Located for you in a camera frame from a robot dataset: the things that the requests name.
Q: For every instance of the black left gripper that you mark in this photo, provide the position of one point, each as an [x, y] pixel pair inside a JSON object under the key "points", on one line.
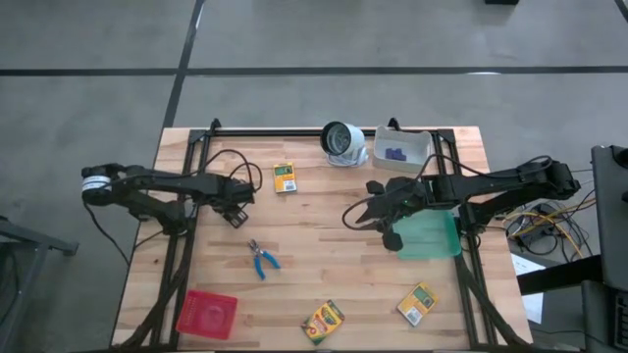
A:
{"points": [[225, 191]]}

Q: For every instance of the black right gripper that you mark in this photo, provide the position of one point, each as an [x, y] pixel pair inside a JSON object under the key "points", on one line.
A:
{"points": [[402, 201]]}

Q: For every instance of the translucent teal plastic tray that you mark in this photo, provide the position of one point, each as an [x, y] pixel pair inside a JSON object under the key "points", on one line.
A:
{"points": [[432, 235]]}

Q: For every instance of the yellow Crayola crayon box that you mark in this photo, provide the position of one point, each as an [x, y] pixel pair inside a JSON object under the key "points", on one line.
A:
{"points": [[417, 304], [324, 321], [285, 177]]}

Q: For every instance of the small blue eraser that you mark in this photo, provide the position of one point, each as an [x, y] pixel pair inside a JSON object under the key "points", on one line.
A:
{"points": [[402, 157], [390, 154]]}

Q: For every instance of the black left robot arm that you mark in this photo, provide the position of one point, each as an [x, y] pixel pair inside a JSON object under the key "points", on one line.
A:
{"points": [[162, 184]]}

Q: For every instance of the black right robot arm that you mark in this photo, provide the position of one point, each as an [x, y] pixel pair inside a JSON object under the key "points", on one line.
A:
{"points": [[490, 184]]}

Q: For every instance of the white lamp with black rim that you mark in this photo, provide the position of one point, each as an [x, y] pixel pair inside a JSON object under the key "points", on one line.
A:
{"points": [[350, 142]]}

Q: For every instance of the white plastic bin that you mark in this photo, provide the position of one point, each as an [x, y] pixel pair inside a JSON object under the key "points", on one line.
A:
{"points": [[417, 147]]}

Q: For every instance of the red plastic basket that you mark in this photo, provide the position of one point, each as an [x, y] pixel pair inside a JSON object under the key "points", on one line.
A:
{"points": [[206, 314]]}

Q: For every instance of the white paper sheet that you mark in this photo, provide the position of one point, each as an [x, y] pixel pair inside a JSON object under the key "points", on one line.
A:
{"points": [[532, 306]]}

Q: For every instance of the black floor bar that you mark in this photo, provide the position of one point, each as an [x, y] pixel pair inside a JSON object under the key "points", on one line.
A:
{"points": [[559, 275]]}

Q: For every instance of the grey metal stand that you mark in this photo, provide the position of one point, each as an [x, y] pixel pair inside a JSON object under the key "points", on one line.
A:
{"points": [[34, 238]]}

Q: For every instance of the black equipment cabinet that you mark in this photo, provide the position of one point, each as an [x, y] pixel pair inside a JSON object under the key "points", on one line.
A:
{"points": [[611, 220]]}

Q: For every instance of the black floor object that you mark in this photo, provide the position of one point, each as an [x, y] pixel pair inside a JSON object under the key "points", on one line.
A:
{"points": [[500, 2]]}

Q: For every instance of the black aluminium table frame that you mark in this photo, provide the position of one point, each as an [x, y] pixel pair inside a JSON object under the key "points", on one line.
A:
{"points": [[275, 133]]}

